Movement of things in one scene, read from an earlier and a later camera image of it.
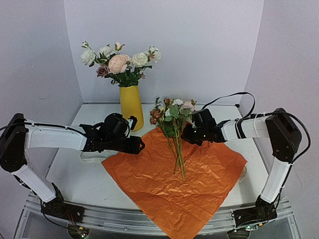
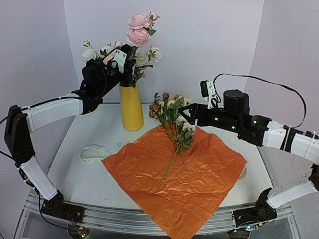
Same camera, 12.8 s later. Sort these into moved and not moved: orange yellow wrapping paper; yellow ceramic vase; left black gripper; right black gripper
Moved: right black gripper; left black gripper
Not moved: yellow ceramic vase; orange yellow wrapping paper
